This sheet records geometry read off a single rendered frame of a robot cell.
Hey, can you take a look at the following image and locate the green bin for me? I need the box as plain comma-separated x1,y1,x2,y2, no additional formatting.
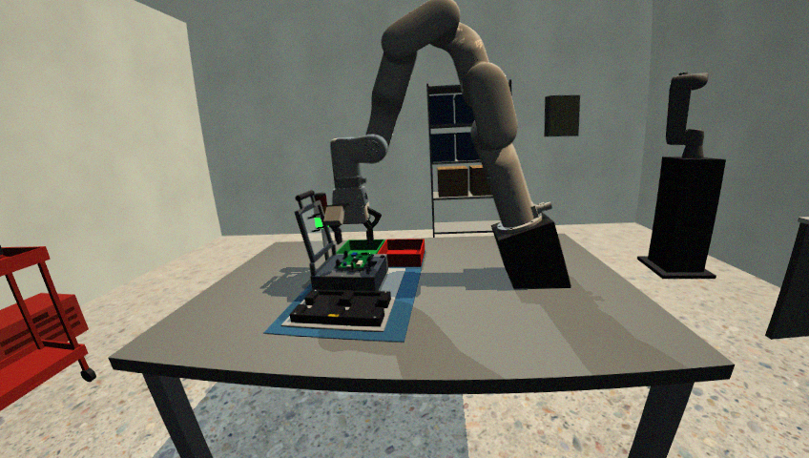
337,239,385,254

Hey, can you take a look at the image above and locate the red bin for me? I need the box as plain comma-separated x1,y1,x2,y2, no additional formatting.
378,239,425,267

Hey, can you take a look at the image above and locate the green circuit board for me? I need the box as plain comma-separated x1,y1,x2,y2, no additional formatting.
338,252,372,268

